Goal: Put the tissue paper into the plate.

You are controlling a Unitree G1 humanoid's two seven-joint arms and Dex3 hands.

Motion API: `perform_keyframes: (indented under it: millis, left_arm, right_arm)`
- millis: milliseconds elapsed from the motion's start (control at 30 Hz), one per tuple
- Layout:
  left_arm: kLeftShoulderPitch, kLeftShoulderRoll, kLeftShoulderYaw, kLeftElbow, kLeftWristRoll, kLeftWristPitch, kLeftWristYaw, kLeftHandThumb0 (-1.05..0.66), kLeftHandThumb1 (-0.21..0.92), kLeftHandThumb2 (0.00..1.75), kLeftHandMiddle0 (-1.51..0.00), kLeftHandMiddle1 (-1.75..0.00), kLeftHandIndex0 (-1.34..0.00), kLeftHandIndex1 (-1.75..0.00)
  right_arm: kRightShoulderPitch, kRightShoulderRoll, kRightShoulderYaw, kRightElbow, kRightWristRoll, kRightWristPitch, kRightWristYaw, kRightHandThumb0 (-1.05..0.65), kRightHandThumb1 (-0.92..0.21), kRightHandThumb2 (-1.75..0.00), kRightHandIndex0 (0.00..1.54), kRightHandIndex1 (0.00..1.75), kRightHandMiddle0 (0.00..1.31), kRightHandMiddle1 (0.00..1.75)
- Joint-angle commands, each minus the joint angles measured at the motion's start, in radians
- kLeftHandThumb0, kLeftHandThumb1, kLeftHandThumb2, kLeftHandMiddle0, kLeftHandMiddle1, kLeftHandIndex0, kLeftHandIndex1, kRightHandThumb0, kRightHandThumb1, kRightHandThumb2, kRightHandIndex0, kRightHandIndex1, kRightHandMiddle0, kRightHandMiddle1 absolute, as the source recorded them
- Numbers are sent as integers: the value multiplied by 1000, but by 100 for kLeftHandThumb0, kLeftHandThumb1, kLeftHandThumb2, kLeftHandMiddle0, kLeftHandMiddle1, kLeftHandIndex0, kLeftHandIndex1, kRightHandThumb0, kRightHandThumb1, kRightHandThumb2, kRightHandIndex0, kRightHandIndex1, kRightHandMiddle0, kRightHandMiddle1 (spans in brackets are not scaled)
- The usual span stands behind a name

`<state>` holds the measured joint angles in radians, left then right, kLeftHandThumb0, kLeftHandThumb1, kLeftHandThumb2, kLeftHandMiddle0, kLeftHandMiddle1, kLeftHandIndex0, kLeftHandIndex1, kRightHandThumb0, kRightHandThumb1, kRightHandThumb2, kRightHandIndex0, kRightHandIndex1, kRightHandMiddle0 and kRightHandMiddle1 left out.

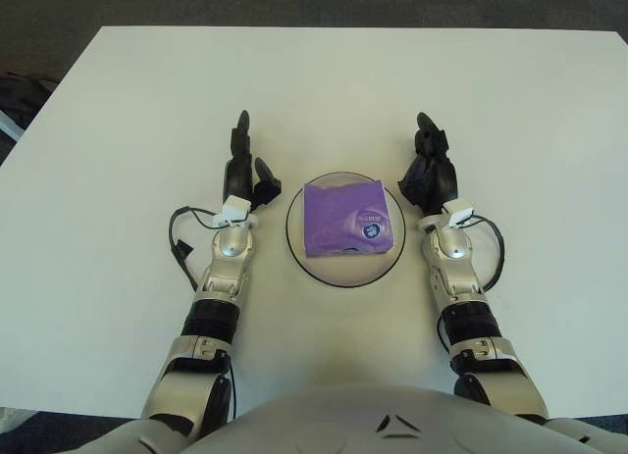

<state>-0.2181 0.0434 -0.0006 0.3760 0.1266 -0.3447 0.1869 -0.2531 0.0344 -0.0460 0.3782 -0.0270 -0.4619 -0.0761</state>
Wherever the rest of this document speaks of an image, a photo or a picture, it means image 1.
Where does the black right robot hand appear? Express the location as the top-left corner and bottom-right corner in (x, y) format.
(395, 111), (460, 215)

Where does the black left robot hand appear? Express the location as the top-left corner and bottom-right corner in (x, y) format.
(223, 110), (284, 214)

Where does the purple tissue paper pack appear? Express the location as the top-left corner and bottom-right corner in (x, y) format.
(302, 178), (396, 259)

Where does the white plate with black rim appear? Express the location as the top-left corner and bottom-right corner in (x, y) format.
(285, 172), (407, 289)

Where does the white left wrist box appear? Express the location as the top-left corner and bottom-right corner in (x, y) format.
(213, 195), (252, 229)

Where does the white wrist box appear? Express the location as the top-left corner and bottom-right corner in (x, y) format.
(213, 195), (252, 229)
(444, 198), (476, 227)

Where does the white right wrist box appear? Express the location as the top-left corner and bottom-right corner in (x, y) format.
(444, 198), (476, 227)

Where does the black bag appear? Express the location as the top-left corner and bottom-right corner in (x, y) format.
(0, 74), (60, 141)

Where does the white flat board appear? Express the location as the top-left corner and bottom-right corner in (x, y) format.
(0, 108), (26, 142)

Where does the grey robot torso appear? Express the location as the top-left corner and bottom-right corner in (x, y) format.
(73, 382), (628, 454)

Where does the white floor object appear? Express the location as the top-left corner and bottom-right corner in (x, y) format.
(0, 403), (40, 426)

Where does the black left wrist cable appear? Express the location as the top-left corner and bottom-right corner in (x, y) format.
(168, 206), (225, 296)

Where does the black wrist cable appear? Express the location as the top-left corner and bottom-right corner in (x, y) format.
(168, 206), (225, 296)
(465, 213), (506, 293)

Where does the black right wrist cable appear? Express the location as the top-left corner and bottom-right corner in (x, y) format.
(465, 213), (506, 293)

